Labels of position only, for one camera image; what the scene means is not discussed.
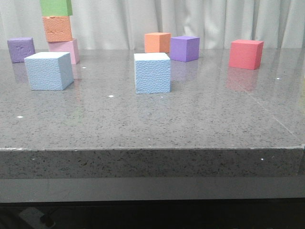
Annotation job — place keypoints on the light blue foam block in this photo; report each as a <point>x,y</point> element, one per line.
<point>49,70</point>
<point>152,73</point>

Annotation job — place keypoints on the orange smooth foam block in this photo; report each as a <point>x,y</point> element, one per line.
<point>157,42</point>

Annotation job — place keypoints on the purple smooth foam block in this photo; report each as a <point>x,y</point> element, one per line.
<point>184,48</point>

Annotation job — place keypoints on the pink foam block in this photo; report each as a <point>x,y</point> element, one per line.
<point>69,46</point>

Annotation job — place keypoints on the white pleated curtain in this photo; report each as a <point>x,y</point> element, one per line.
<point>122,24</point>

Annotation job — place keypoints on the red foam block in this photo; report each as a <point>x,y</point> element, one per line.
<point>246,54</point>

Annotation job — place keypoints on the orange textured foam block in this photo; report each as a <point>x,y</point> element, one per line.
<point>57,28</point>

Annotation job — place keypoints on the green foam block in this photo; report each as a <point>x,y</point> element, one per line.
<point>56,7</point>

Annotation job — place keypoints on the purple textured foam block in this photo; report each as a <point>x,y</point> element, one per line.
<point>20,48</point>

